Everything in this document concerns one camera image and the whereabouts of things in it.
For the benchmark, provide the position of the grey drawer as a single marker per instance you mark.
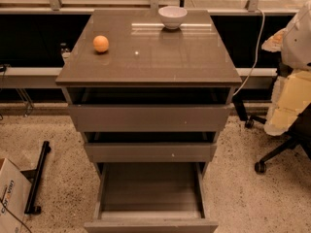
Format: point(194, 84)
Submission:
point(151, 198)
point(165, 109)
point(150, 146)

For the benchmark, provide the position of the orange ball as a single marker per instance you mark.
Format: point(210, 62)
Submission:
point(100, 43)

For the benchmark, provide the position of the grey drawer cabinet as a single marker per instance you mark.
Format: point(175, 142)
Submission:
point(143, 53)

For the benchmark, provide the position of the black metal stand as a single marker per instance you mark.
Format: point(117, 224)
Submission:
point(34, 176)

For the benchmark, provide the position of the white bowl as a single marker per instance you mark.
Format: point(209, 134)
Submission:
point(172, 17)

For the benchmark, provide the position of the grey middle drawer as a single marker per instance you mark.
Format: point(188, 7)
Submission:
point(150, 146)

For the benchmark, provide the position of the cardboard box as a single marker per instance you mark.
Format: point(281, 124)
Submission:
point(14, 190)

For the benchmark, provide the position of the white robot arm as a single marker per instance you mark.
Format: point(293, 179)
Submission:
point(301, 20)

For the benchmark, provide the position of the grey top drawer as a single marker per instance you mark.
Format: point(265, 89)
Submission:
point(165, 109)

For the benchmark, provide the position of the yellow foam-padded end effector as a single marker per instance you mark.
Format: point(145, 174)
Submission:
point(297, 48)

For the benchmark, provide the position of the grey bottom drawer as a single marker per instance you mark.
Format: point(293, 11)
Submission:
point(151, 198)

